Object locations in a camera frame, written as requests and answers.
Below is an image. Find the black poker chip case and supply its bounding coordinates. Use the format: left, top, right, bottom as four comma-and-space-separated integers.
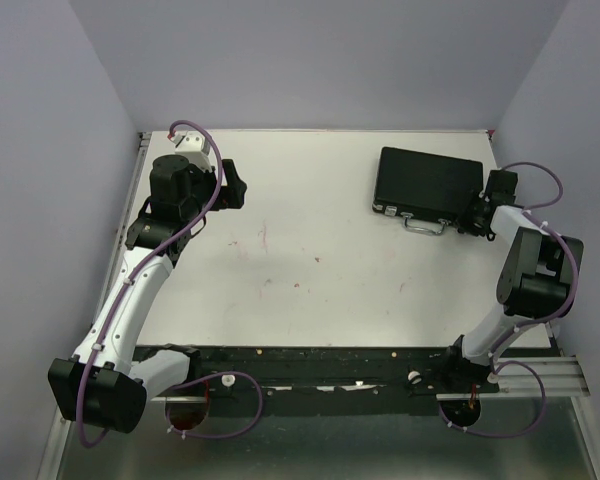
371, 146, 483, 236

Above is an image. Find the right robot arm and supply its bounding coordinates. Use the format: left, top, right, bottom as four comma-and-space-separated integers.
439, 166, 584, 392

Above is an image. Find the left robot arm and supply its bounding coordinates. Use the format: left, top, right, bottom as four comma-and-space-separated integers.
48, 154, 247, 433

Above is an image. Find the right aluminium extrusion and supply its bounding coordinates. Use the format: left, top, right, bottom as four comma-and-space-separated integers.
437, 355, 592, 401

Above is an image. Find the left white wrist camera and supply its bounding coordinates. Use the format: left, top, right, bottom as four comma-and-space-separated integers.
171, 131, 212, 171

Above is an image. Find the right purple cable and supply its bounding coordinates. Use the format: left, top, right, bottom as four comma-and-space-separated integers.
437, 162, 580, 437

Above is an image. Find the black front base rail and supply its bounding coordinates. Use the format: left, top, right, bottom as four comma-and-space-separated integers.
158, 346, 499, 418

